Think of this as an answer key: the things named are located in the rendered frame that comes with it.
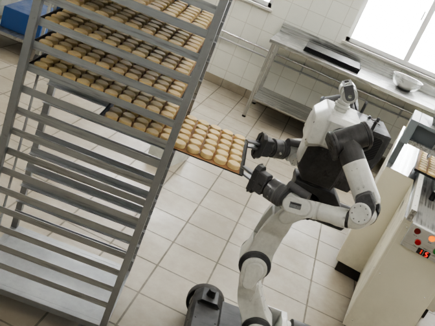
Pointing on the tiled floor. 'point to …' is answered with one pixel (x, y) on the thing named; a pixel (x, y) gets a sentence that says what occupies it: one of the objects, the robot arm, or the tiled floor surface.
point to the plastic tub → (162, 152)
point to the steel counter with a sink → (292, 38)
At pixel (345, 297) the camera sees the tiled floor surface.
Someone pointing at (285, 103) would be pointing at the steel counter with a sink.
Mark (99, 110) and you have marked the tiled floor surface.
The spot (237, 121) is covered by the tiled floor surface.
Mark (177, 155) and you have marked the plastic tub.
